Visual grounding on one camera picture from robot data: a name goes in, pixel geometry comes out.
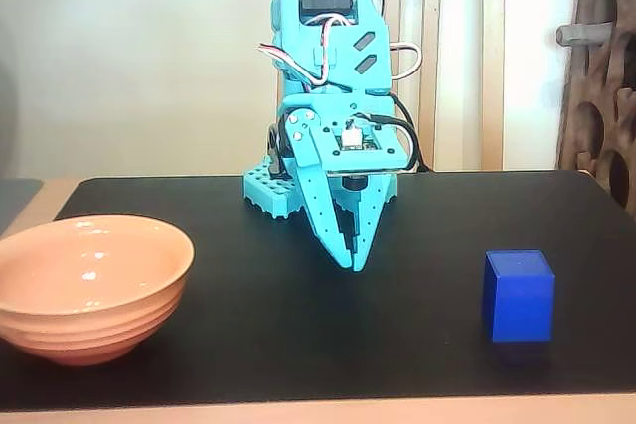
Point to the cyan gripper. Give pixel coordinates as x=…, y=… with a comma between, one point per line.
x=309, y=153

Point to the blue cube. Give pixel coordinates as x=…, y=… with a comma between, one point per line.
x=522, y=305

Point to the cyan robot arm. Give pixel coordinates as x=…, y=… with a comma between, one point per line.
x=367, y=22

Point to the orange bowl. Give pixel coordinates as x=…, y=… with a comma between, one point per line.
x=94, y=295

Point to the black table mat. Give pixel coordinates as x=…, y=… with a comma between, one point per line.
x=298, y=334

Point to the cyan wrist camera mount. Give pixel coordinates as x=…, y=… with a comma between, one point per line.
x=382, y=153

